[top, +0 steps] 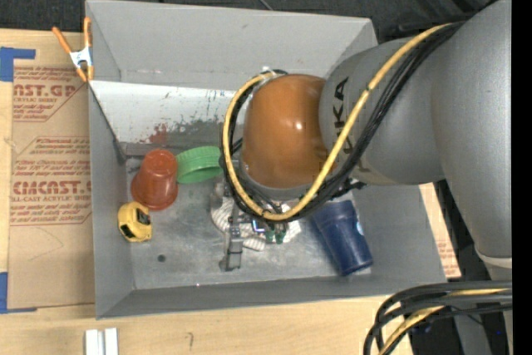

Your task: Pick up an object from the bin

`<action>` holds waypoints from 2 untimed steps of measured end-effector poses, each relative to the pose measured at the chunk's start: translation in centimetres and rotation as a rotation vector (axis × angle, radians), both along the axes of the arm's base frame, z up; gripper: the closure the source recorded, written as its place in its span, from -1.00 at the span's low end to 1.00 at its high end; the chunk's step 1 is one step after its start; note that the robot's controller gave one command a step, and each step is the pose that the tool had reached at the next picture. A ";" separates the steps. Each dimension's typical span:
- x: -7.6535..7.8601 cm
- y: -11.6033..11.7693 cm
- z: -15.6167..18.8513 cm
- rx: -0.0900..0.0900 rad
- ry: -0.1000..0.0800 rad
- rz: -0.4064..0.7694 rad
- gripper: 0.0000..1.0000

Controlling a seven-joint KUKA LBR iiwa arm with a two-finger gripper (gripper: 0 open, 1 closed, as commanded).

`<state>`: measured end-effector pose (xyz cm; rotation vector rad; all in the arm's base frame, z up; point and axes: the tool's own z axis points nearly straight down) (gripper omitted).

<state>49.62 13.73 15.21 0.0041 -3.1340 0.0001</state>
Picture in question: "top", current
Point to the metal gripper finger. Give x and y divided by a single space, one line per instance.
235 249

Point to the grey metal bin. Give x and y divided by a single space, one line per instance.
187 262

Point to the dark blue plastic cup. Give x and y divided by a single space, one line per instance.
345 239

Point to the red plastic cup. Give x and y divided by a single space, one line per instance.
154 180

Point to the yellow tape measure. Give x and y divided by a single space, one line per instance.
132 225

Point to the brown cardboard board, red print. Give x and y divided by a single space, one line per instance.
50 253

